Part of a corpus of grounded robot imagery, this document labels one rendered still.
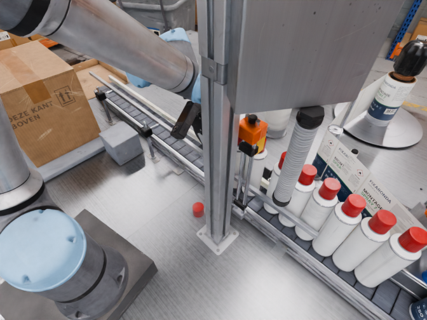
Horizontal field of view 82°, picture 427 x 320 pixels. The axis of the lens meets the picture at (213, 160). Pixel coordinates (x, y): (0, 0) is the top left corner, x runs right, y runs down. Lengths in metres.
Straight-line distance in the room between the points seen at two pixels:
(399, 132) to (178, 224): 0.85
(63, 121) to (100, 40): 0.62
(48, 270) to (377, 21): 0.52
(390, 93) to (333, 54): 0.73
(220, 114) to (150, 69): 0.14
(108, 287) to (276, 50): 0.52
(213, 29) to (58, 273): 0.41
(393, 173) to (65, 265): 0.89
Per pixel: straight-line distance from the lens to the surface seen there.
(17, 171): 0.53
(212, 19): 0.33
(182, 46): 0.67
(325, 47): 0.32
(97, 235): 0.72
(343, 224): 0.56
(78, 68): 1.58
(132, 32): 0.39
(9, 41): 4.22
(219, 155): 0.42
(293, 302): 0.69
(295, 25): 0.29
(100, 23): 0.36
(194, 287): 0.67
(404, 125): 1.17
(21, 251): 0.49
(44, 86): 0.89
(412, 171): 1.00
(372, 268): 0.64
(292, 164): 0.40
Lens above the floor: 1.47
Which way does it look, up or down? 47 degrees down
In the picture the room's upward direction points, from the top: straight up
